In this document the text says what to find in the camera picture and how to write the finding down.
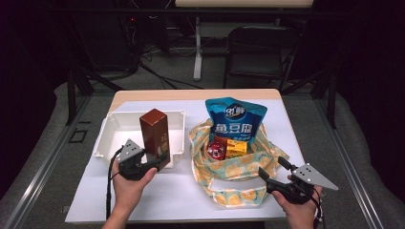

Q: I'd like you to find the white table sheet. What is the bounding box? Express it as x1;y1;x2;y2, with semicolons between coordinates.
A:
65;99;308;222

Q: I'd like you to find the blue snack pouch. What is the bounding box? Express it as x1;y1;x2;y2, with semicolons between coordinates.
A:
204;96;268;146

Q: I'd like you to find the black metal stand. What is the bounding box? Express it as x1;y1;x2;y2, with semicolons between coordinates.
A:
65;68;123;126
281;68;338;130

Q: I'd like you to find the white table leg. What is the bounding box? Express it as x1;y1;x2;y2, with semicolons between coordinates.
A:
193;16;203;81

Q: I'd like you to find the black folding chair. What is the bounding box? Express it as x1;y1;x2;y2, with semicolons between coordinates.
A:
223;26;302;92

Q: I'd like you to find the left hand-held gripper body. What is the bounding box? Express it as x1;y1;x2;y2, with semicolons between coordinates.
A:
116;137;157;181

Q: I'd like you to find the black floor cable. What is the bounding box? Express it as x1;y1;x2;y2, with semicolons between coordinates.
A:
138;61;204;90

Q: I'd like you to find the person's right hand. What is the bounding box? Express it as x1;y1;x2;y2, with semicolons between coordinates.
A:
271;187;323;229

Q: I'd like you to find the person's left hand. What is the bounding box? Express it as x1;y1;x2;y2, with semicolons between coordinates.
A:
112;165;159;208

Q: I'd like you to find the red can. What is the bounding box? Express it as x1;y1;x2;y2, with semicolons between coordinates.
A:
205;141;227;160

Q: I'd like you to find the aluminium rail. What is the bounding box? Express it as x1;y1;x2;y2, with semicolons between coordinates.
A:
313;94;385;229
3;94;94;229

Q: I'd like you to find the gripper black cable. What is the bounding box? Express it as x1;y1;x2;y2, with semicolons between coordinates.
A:
313;187;325;229
105;147;123;220

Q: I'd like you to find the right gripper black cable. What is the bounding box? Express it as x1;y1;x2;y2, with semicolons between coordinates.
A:
313;187;325;229

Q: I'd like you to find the white plastic box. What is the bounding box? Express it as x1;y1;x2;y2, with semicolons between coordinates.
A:
93;110;186;169

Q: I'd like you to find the yellow drink carton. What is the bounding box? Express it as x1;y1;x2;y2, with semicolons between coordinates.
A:
214;135;248;159

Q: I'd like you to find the tall brown carton box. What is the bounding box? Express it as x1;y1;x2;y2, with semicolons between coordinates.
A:
139;108;171;172

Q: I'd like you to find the orange-print cloth shopping bag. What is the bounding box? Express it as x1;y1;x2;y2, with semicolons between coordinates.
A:
188;117;290;208

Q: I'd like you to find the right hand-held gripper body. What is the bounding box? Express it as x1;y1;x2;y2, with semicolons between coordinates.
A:
276;162;339;205

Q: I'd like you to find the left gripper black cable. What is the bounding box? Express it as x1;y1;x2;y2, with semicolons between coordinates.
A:
105;147;123;220

